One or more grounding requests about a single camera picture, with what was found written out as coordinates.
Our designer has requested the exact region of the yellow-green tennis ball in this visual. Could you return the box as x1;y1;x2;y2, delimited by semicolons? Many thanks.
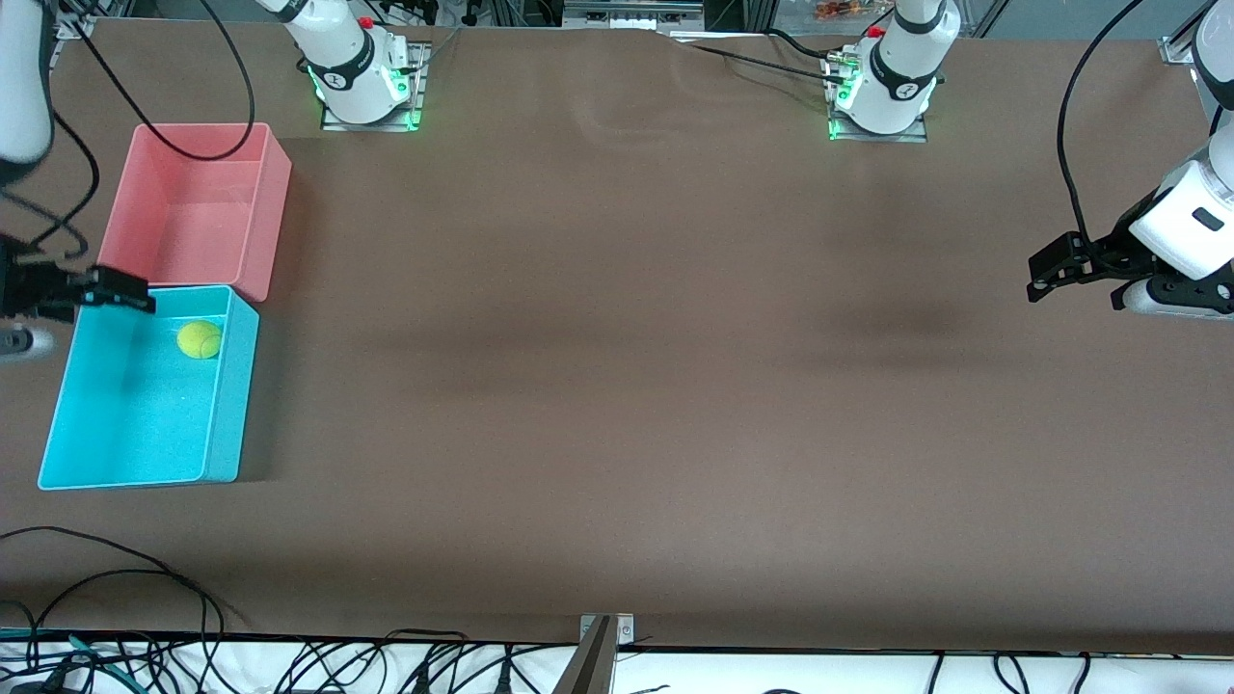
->
177;320;224;360

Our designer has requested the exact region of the pink plastic bin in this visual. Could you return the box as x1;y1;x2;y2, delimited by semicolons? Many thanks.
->
96;121;293;304

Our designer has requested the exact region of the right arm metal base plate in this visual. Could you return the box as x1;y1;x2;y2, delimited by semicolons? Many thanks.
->
321;43;430;133

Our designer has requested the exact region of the blue plastic bin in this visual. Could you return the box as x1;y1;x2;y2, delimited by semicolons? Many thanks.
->
37;284;261;493

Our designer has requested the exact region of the silver aluminium frame rail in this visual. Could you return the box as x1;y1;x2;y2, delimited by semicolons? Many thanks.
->
562;0;705;30

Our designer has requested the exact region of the metal table edge bracket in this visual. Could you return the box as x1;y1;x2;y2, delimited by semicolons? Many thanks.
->
552;613;635;694

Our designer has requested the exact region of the teal cable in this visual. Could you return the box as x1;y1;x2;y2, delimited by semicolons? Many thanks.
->
0;631;126;676

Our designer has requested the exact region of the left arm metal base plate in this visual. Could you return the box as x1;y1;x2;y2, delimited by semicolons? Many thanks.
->
827;101;929;144

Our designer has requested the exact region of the black base power cable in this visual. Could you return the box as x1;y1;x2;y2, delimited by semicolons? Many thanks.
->
670;29;849;88

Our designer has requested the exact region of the long looping black cable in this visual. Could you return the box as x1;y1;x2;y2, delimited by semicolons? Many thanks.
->
0;526;228;666

